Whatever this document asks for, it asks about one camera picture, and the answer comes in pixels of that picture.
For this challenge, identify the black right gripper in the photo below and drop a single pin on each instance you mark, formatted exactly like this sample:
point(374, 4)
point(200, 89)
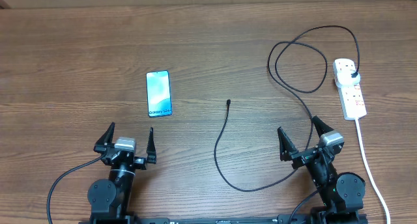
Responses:
point(287, 151)

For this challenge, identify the white charger plug adapter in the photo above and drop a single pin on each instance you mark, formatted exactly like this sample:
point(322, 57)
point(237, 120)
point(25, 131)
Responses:
point(346, 79)

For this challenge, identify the white power strip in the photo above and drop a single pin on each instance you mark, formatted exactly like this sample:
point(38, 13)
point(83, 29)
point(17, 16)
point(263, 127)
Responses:
point(351, 98)

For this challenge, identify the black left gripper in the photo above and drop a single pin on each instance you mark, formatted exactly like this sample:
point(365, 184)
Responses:
point(141, 163)

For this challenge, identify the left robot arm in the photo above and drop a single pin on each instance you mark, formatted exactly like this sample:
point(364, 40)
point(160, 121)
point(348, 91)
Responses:
point(109, 198)

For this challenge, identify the Samsung Galaxy smartphone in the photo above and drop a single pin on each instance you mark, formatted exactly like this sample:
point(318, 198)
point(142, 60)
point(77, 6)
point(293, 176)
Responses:
point(158, 94)

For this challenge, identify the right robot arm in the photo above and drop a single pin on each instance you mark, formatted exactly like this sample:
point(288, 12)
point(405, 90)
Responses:
point(342, 194)

